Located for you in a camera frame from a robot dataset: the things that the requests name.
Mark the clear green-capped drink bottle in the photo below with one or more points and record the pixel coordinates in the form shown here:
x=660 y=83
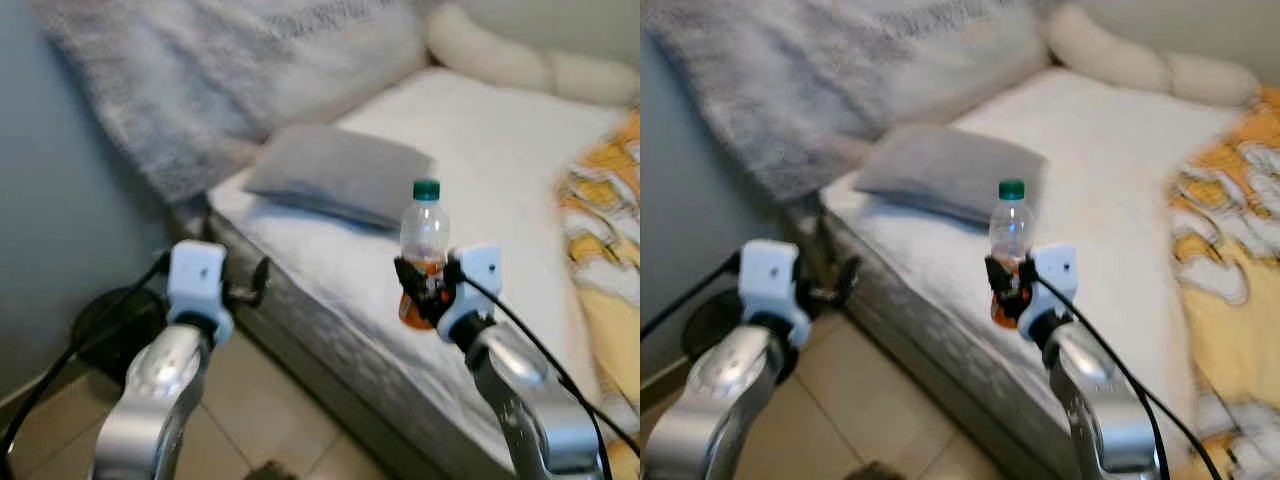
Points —
x=425 y=230
x=1011 y=228

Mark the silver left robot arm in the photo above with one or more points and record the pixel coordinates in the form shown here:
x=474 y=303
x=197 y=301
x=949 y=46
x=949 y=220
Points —
x=715 y=400
x=160 y=390

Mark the grey patterned mattress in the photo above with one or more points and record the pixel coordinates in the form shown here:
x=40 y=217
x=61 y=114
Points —
x=330 y=350
x=930 y=340

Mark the black round floor stand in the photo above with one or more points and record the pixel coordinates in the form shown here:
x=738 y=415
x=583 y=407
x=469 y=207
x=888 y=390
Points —
x=110 y=330
x=710 y=325

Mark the plain grey pillow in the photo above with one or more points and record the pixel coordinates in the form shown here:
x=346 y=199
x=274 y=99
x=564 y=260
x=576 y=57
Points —
x=340 y=175
x=945 y=170

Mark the white quilted mattress cover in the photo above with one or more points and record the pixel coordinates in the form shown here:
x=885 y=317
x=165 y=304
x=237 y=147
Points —
x=1100 y=150
x=480 y=130

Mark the yellow duck print blanket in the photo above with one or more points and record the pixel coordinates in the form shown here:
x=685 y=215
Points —
x=1240 y=330
x=610 y=330

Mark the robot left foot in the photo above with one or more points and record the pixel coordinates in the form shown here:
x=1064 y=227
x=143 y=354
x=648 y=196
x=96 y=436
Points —
x=272 y=471
x=875 y=471

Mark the beige knotted bolster pillow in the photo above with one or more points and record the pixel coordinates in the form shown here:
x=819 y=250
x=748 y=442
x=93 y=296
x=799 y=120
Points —
x=520 y=60
x=1140 y=55

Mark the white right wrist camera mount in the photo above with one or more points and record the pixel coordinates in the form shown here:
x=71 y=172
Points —
x=478 y=275
x=1055 y=272

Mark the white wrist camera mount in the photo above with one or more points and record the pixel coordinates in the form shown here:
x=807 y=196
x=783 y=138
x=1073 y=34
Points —
x=478 y=275
x=195 y=275
x=768 y=275
x=1055 y=272

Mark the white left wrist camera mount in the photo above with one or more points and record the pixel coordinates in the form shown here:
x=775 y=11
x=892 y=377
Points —
x=768 y=275
x=195 y=275

